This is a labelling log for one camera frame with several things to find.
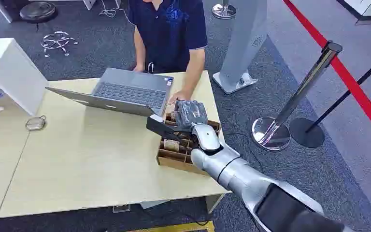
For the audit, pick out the person's left hand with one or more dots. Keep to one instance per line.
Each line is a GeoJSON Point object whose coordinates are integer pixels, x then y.
{"type": "Point", "coordinates": [179, 96]}

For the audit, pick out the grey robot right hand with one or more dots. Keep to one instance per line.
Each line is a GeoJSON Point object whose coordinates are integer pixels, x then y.
{"type": "Point", "coordinates": [188, 112]}

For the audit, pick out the person's right hand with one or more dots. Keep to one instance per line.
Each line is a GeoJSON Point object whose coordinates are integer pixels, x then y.
{"type": "Point", "coordinates": [138, 68]}

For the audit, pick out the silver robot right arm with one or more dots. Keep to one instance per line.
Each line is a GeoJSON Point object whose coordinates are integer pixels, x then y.
{"type": "Point", "coordinates": [236, 174]}

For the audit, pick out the grey open laptop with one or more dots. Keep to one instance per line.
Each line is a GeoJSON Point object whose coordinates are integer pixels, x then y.
{"type": "Point", "coordinates": [131, 93]}

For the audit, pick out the pale card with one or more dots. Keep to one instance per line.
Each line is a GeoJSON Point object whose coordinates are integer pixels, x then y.
{"type": "Point", "coordinates": [171, 145]}

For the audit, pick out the wooden card box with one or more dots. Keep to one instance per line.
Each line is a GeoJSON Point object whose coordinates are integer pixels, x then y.
{"type": "Point", "coordinates": [177, 153]}

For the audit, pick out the person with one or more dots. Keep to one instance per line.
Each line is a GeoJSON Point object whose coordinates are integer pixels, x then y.
{"type": "Point", "coordinates": [169, 32]}

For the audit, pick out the white kiosk stand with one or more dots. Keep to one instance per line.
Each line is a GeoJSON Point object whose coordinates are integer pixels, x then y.
{"type": "Point", "coordinates": [244, 41]}

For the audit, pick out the chrome star chair base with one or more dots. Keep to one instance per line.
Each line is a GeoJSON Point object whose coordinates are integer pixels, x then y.
{"type": "Point", "coordinates": [57, 41]}

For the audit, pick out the white table leg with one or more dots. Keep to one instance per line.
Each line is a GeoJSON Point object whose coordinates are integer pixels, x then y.
{"type": "Point", "coordinates": [213, 202]}

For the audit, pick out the chrome stanchion base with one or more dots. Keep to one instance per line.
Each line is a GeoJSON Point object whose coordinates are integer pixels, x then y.
{"type": "Point", "coordinates": [224, 10]}

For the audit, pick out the black round stool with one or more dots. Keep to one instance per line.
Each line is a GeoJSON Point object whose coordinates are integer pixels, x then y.
{"type": "Point", "coordinates": [37, 11]}

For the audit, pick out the small clear badge holder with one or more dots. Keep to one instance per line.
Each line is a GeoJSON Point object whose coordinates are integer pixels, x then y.
{"type": "Point", "coordinates": [35, 123]}

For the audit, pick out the white cabinet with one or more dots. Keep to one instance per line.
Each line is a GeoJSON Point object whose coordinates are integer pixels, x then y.
{"type": "Point", "coordinates": [9, 70]}

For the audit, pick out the red barrier belt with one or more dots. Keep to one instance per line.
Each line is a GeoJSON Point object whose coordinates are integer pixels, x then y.
{"type": "Point", "coordinates": [342, 72]}

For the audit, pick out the white counter with dark plinth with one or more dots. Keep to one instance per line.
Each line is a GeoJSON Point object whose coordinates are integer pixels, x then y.
{"type": "Point", "coordinates": [369, 9]}

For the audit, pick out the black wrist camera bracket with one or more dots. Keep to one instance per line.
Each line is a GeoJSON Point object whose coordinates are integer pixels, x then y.
{"type": "Point", "coordinates": [163, 128]}

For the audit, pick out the chrome stanchion post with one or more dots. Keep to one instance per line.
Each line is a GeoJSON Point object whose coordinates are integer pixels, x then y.
{"type": "Point", "coordinates": [288, 109]}

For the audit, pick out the black stanchion post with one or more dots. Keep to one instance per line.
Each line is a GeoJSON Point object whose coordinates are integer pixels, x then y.
{"type": "Point", "coordinates": [310, 131]}

